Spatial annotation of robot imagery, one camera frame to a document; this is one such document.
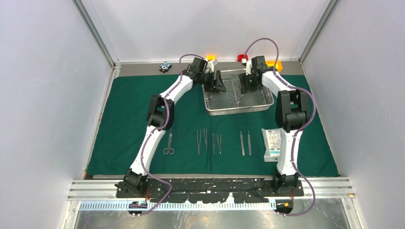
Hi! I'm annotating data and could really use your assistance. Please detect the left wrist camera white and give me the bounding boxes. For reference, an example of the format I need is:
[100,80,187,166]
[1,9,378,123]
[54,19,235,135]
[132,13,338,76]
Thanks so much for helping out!
[204,59,218,73]

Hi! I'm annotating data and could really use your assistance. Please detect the steel spatula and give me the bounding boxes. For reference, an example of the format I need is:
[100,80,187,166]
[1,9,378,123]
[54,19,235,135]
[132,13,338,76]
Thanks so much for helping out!
[203,128,208,152]

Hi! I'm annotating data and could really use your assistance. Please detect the white paper packet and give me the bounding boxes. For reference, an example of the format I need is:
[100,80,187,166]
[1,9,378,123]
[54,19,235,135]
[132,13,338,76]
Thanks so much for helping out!
[262,128,281,162]

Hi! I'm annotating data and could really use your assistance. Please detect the small blue black toy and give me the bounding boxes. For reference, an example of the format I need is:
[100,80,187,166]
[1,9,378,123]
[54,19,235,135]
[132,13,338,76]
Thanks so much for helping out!
[159,62,172,73]

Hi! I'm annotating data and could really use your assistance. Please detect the green surgical cloth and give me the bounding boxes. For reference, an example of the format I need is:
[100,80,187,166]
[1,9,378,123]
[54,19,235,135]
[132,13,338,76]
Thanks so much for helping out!
[86,73,341,177]

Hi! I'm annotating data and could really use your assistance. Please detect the aluminium frame rail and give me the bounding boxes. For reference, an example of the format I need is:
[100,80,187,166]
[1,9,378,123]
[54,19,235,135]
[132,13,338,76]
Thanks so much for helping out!
[67,177,356,201]

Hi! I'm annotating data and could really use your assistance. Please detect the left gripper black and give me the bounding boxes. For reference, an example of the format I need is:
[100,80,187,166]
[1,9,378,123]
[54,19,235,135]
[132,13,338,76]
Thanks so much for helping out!
[198,70,226,93]

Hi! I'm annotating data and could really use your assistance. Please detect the yellow toy block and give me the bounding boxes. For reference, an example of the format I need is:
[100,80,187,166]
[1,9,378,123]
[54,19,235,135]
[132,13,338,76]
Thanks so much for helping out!
[266,60,283,72]

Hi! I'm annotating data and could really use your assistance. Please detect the thin steel tweezers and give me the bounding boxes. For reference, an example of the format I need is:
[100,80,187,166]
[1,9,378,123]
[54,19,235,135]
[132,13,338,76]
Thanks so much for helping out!
[217,135,222,154]

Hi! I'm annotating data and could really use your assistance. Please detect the long steel forceps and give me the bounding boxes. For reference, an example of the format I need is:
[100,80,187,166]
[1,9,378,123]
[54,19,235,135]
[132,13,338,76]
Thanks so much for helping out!
[197,129,202,155]

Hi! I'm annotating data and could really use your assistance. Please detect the steel scalpel handle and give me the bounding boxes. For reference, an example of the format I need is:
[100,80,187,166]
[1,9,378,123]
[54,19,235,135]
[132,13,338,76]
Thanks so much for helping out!
[247,131,252,156]
[240,131,245,156]

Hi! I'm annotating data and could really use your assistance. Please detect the metal mesh tray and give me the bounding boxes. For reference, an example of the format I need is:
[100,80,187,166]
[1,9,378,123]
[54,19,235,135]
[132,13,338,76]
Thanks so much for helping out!
[202,69,275,116]

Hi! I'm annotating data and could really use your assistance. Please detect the red toy brick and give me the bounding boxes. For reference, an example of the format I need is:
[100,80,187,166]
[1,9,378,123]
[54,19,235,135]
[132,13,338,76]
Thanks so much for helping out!
[237,54,248,62]

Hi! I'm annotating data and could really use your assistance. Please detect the steel scissors blade pair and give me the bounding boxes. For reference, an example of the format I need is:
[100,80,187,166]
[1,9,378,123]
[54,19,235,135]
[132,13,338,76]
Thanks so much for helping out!
[163,130,174,155]

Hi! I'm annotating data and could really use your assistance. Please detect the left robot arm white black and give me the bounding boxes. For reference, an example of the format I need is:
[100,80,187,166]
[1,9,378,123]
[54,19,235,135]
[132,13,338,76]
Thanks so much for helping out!
[115,55,221,198]

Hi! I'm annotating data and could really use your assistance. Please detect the orange toy brick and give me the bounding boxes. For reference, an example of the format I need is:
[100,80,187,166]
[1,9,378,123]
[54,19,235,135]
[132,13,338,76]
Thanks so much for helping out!
[205,55,216,61]

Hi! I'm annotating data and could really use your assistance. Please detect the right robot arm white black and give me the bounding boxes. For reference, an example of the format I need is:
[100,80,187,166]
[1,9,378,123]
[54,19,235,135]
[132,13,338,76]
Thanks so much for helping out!
[239,56,311,196]

